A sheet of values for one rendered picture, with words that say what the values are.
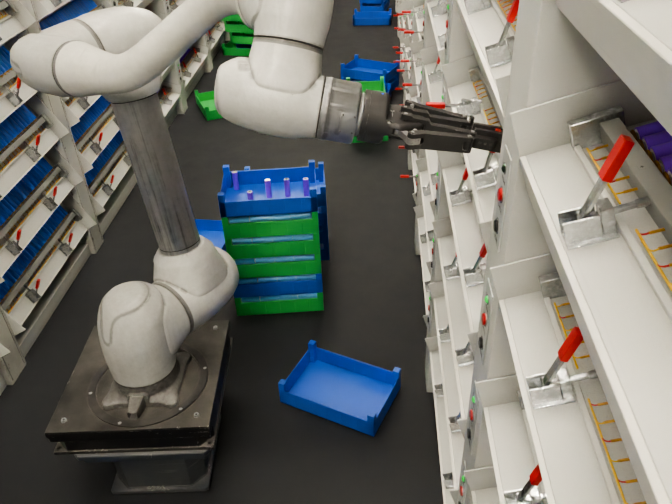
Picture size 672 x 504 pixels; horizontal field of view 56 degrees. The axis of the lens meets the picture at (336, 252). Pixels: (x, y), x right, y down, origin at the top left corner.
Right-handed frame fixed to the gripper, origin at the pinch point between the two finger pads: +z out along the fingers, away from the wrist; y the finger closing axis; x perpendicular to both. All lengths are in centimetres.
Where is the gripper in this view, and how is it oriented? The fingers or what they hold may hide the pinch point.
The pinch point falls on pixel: (494, 138)
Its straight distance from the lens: 98.1
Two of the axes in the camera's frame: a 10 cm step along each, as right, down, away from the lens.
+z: 9.9, 1.7, 0.5
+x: 1.6, -8.0, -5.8
